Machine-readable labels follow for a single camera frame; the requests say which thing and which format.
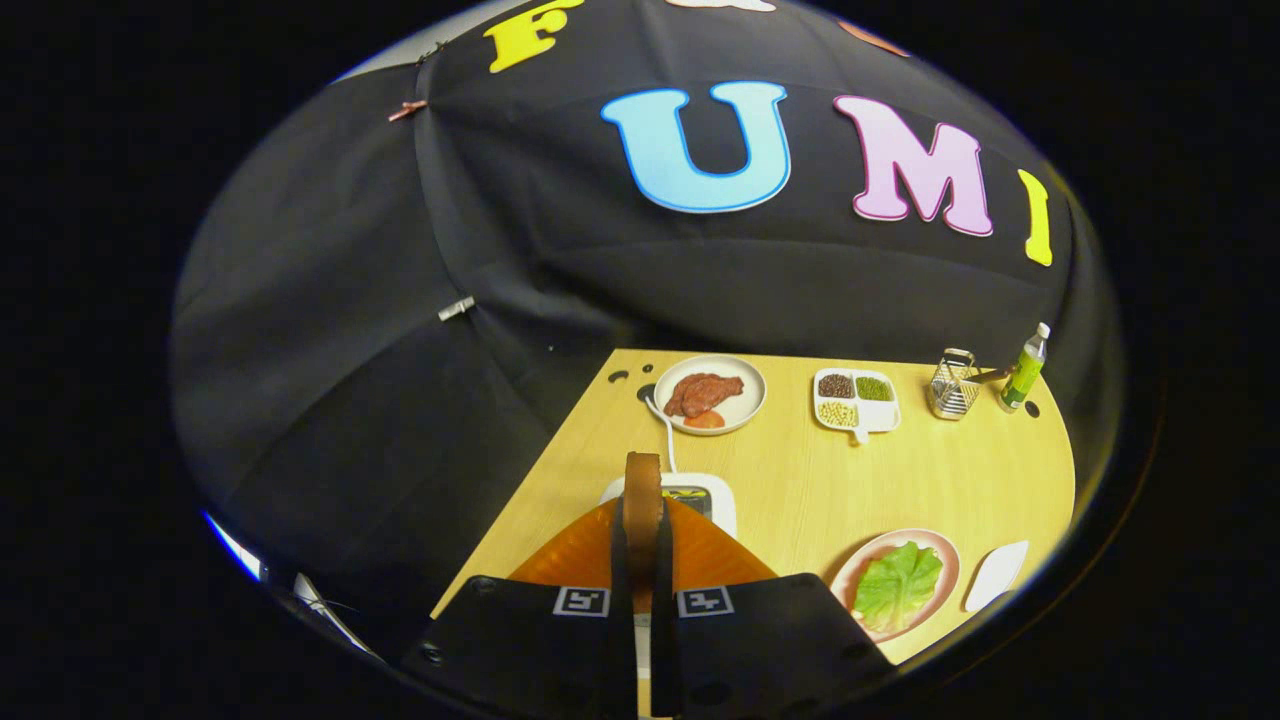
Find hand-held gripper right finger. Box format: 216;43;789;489
650;497;896;720

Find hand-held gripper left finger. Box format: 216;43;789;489
400;497;638;720

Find green lettuce leaf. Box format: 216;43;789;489
852;541;944;633

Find plain bread slice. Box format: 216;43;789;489
623;451;665;613

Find white toaster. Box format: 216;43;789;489
598;472;739;541

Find pink round plate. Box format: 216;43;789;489
830;528;962;644

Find white round plate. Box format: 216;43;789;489
653;355;768;437

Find white square plate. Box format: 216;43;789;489
964;540;1030;613

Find white divided bean dish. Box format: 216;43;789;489
812;367;902;446

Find red meat piece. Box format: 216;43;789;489
663;373;746;419

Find black backdrop cloth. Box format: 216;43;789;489
170;0;1121;661

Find green label drink bottle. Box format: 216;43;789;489
1000;322;1052;414

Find white toaster cable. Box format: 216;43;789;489
645;395;679;474

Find wire mesh utensil holder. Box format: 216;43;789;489
926;348;982;421

